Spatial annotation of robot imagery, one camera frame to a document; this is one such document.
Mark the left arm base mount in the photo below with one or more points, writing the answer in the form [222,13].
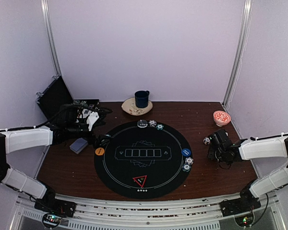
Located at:
[54,215]

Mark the blue playing card deck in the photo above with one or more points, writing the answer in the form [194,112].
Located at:
[78,145]

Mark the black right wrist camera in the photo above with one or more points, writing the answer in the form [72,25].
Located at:
[218,137]

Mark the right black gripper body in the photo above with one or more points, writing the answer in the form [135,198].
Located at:
[219,155]

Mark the green chips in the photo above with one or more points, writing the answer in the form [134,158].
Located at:
[159,127]

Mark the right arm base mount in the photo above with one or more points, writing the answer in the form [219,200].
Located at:
[243,214]

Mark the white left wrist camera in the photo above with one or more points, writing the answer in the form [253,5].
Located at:
[91,119]

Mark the dark blue mug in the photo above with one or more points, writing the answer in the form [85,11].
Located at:
[141,99]

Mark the orange big blind button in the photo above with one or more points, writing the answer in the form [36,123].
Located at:
[99,151]

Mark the red patterned small bowl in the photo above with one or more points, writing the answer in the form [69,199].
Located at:
[221,118]

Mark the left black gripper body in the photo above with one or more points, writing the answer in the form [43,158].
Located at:
[73,128]

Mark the black poker set case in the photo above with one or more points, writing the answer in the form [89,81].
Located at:
[57,94]

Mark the blue white chip stack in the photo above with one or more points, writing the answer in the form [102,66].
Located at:
[207,141]

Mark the blue ten poker chip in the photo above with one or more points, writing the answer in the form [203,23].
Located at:
[189,161]

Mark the beige ceramic saucer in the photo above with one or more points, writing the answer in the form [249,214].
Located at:
[129,106]

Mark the blue small blind button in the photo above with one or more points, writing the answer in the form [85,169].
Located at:
[186,152]

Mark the green fifty poker chip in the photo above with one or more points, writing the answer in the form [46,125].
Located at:
[186,167]

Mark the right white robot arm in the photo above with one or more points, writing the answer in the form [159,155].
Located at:
[262,148]

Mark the red triangle all-in marker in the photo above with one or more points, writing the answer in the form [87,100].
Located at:
[140,180]

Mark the round black poker mat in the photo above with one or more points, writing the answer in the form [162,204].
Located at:
[135,151]

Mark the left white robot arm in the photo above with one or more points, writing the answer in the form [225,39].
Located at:
[70,122]

